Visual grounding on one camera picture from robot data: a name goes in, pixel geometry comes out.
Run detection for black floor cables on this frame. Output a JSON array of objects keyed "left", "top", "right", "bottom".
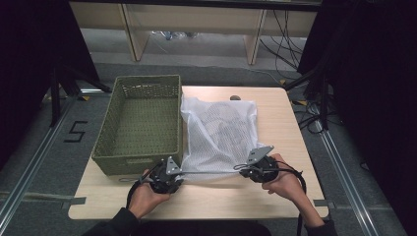
[{"left": 260, "top": 9, "right": 329, "bottom": 136}]

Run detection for metal floor rail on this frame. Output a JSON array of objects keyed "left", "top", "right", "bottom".
[
  {"left": 0, "top": 94, "right": 81, "bottom": 228},
  {"left": 313, "top": 119, "right": 384, "bottom": 236}
]

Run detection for person's right hand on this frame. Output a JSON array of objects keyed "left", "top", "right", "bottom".
[{"left": 261, "top": 152, "right": 308, "bottom": 207}]

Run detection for hand-held gripper black cable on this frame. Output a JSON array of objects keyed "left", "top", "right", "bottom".
[
  {"left": 277, "top": 160, "right": 308, "bottom": 236},
  {"left": 125, "top": 179, "right": 148, "bottom": 209}
]

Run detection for white mesh laundry bag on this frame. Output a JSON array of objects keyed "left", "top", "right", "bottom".
[{"left": 179, "top": 94, "right": 268, "bottom": 182}]

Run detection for black metal stand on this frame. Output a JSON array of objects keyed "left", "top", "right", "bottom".
[
  {"left": 283, "top": 64, "right": 332, "bottom": 132},
  {"left": 48, "top": 63, "right": 113, "bottom": 128}
]

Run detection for black curtain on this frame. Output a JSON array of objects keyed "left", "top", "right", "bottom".
[
  {"left": 0, "top": 0, "right": 100, "bottom": 171},
  {"left": 296, "top": 0, "right": 417, "bottom": 236}
]

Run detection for light wooden shelf unit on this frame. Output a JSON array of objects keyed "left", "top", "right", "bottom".
[{"left": 69, "top": 1, "right": 319, "bottom": 66}]

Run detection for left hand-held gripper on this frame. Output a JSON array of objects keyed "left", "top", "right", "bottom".
[{"left": 148, "top": 155, "right": 185, "bottom": 195}]

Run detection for person's left hand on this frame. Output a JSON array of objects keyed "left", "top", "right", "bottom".
[{"left": 128, "top": 168, "right": 172, "bottom": 219}]

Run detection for green woven basket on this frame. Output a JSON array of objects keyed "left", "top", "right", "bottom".
[{"left": 90, "top": 74, "right": 184, "bottom": 177}]

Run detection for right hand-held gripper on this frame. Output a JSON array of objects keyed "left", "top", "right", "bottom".
[{"left": 233, "top": 145, "right": 280, "bottom": 184}]

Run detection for right hand-held gripper black cable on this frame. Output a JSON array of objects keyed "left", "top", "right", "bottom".
[{"left": 277, "top": 160, "right": 308, "bottom": 236}]

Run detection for person's dark torso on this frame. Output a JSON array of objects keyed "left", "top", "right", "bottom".
[{"left": 131, "top": 220, "right": 273, "bottom": 236}]

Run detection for left hand-held gripper black cable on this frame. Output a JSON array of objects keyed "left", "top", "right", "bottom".
[{"left": 125, "top": 179, "right": 148, "bottom": 209}]

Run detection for grey garment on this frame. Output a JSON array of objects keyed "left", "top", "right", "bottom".
[{"left": 198, "top": 101, "right": 248, "bottom": 155}]

